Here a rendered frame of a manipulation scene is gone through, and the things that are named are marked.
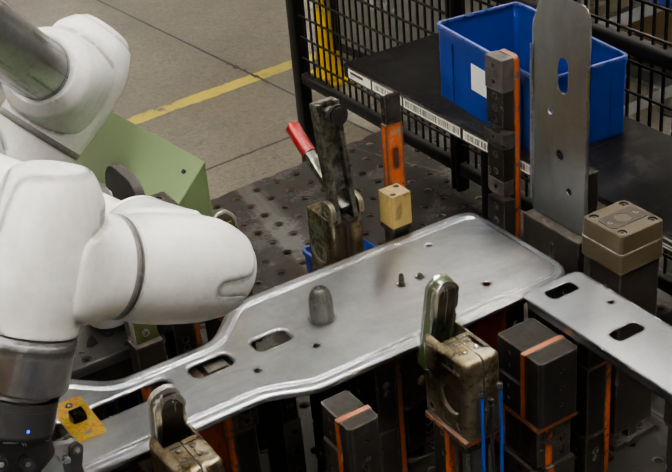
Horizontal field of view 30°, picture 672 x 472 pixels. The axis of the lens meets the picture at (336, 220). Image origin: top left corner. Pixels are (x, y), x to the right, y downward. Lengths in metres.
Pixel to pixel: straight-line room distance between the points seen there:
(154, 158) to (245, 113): 2.49
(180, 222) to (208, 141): 3.28
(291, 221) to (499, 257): 0.81
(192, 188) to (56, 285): 1.00
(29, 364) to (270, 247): 1.30
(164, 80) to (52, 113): 3.01
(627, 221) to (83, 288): 0.83
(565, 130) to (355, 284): 0.35
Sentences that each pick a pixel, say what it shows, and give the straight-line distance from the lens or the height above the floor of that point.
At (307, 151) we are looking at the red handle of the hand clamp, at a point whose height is 1.12.
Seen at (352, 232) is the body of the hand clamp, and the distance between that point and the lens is 1.78.
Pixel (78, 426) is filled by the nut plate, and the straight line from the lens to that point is 1.52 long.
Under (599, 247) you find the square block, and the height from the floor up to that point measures 1.03.
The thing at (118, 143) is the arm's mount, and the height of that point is 0.96.
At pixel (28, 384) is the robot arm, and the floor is 1.26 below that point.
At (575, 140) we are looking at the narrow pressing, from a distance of 1.73.
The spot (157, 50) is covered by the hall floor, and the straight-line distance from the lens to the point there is 5.37.
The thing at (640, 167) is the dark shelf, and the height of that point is 1.03.
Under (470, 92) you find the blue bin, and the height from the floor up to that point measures 1.07.
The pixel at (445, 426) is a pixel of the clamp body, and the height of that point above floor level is 0.93.
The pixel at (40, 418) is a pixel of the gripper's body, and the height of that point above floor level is 1.22.
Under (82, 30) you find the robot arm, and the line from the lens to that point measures 2.12.
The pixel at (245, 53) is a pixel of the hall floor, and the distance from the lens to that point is 5.22.
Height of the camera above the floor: 1.91
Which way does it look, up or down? 29 degrees down
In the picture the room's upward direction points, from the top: 5 degrees counter-clockwise
